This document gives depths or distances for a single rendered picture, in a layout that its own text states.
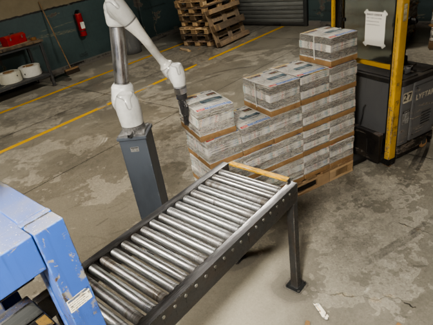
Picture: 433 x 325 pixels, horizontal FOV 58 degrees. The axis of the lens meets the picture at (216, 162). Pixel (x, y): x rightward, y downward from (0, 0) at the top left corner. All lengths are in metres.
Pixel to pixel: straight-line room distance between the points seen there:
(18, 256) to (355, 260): 2.40
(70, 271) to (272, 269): 2.03
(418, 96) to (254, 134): 1.67
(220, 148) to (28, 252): 2.06
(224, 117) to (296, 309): 1.35
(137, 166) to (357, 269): 1.66
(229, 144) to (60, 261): 2.04
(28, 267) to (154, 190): 1.96
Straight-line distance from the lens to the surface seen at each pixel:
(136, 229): 2.12
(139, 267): 1.90
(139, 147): 2.69
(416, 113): 4.08
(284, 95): 3.06
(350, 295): 2.75
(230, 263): 1.93
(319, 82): 3.26
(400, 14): 3.49
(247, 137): 2.96
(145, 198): 2.91
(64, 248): 1.00
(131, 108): 2.62
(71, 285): 1.06
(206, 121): 2.73
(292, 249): 2.54
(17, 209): 1.07
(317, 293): 2.74
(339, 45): 3.32
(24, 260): 0.96
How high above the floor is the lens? 2.04
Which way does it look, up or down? 29 degrees down
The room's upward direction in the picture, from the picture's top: 9 degrees counter-clockwise
